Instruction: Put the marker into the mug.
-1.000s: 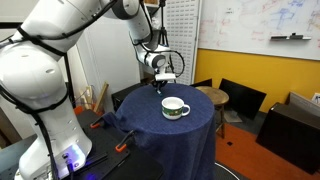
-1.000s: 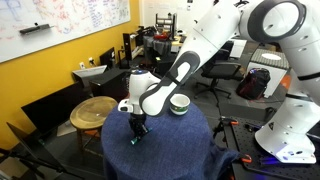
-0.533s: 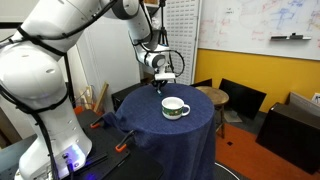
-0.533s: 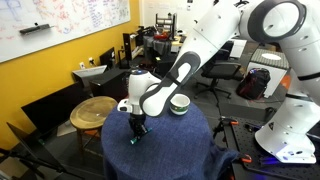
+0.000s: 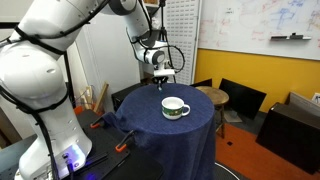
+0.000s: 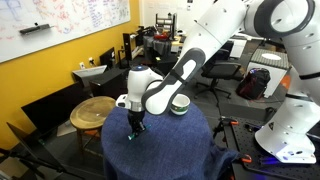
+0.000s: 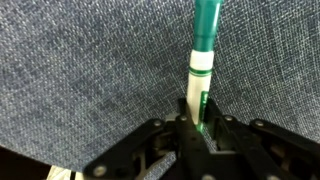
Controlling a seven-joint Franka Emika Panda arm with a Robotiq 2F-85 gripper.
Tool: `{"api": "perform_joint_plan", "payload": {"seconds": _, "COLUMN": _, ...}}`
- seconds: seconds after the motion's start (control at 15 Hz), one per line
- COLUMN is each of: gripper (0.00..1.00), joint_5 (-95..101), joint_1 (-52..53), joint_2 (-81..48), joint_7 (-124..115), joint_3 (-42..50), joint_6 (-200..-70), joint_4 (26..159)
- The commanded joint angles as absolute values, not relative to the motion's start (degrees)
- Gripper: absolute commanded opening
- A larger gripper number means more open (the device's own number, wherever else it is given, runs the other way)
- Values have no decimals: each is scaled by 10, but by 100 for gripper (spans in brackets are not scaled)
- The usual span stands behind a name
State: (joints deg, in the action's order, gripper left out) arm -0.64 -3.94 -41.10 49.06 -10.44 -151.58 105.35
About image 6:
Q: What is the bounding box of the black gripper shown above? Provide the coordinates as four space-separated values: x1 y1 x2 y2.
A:
127 109 148 136

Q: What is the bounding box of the green whiteboard marker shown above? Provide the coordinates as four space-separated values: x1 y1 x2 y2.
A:
127 124 152 141

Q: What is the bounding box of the white mug with green pattern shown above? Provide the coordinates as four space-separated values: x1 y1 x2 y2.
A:
170 93 192 117

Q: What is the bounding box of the blue tablecloth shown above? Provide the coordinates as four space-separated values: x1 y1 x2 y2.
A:
100 101 242 180

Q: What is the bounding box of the round wooden stool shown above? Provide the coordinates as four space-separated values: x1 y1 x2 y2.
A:
69 95 117 158

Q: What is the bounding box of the black cabinet box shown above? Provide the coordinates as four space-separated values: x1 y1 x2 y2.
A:
88 67 130 100

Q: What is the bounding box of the black flat monitor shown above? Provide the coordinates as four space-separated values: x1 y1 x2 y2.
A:
20 81 90 136

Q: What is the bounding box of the black office chair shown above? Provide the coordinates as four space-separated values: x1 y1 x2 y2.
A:
194 40 243 102

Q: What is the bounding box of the black perforated breadboard table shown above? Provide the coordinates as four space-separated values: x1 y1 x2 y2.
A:
222 115 320 180

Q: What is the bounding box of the small black monitor panel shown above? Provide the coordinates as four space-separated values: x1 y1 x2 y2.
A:
6 121 68 175

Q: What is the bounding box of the black red backpack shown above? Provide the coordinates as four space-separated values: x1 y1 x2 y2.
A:
235 67 272 101

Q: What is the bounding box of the large whiteboard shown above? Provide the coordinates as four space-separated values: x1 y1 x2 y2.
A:
0 0 132 65

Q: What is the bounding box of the black whiteboard eraser tray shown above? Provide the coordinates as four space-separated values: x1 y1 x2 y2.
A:
18 23 55 36

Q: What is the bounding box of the white box with grey top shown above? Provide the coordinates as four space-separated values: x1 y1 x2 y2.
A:
246 47 291 98

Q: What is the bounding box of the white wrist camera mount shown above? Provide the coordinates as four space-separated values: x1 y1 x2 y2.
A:
114 94 131 110

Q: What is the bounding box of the orange handled black clamp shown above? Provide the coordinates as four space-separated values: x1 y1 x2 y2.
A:
217 116 240 128
237 152 254 165

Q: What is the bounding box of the black wire shelf rack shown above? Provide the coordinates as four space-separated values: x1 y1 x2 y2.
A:
154 12 179 36

